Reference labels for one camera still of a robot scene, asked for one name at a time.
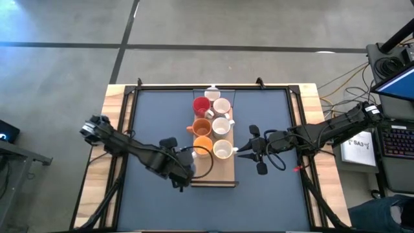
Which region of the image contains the white ceramic mug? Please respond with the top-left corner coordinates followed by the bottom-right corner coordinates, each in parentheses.
top-left (212, 97), bottom-right (232, 120)

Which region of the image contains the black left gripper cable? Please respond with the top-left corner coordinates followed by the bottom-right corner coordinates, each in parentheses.
top-left (180, 145), bottom-right (215, 180)

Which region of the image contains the orange leaf patterned mug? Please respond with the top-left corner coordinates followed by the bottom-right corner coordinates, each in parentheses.
top-left (212, 139), bottom-right (239, 160)

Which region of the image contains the grey-green tile patterned mug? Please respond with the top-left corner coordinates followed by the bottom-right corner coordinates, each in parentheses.
top-left (212, 116), bottom-right (236, 139)

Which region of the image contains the person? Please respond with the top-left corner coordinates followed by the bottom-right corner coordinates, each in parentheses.
top-left (347, 194), bottom-right (414, 233)

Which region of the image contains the black aluminium table frame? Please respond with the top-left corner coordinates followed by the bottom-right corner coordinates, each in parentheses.
top-left (69, 76), bottom-right (352, 233)

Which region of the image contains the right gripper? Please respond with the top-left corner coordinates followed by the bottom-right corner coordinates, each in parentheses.
top-left (237, 124), bottom-right (297, 176)

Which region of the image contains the grey equipment cart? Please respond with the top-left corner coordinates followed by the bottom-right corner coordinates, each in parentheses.
top-left (365, 41), bottom-right (414, 120)

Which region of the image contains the yellow mug white handle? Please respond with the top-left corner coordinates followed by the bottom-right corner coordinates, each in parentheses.
top-left (191, 135), bottom-right (214, 159)

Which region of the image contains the yellow floor cable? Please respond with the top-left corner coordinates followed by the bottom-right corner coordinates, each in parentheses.
top-left (318, 63), bottom-right (369, 101)

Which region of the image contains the red lattice patterned mug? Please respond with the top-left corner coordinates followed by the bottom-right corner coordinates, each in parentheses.
top-left (203, 85), bottom-right (222, 102)

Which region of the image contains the black floor cable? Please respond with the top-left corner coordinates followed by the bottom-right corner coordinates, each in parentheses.
top-left (320, 64), bottom-right (379, 119)

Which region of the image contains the monitor with blue screen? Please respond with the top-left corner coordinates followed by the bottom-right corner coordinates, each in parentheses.
top-left (370, 63), bottom-right (414, 102)

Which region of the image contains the red and white mug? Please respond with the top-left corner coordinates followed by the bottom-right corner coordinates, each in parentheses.
top-left (192, 96), bottom-right (215, 120)

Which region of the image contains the blue-grey table mat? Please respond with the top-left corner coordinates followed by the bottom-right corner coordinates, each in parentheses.
top-left (116, 89), bottom-right (311, 232)

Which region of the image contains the black device with light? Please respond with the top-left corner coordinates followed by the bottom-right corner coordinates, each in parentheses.
top-left (0, 119), bottom-right (21, 145)

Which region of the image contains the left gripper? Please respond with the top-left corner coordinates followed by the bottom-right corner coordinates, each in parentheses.
top-left (159, 137), bottom-right (196, 193)

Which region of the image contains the black frame wooden shelf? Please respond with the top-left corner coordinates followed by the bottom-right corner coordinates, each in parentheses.
top-left (190, 87), bottom-right (239, 188)

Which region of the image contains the white SA3 paper sign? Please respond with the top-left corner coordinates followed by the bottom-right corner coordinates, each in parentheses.
top-left (340, 129), bottom-right (378, 168)

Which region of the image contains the grey metal desk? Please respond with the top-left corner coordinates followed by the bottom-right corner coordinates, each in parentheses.
top-left (0, 139), bottom-right (54, 201)

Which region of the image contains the black pole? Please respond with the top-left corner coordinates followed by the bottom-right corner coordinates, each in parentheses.
top-left (380, 25), bottom-right (414, 54)

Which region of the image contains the plain orange mug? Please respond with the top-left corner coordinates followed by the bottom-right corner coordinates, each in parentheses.
top-left (186, 118), bottom-right (213, 138)

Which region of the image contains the blue-black right gripper cable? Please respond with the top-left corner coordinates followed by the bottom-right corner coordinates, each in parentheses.
top-left (264, 129), bottom-right (287, 172)

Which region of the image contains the coiled black cable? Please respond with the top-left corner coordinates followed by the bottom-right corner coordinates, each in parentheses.
top-left (374, 55), bottom-right (405, 77)

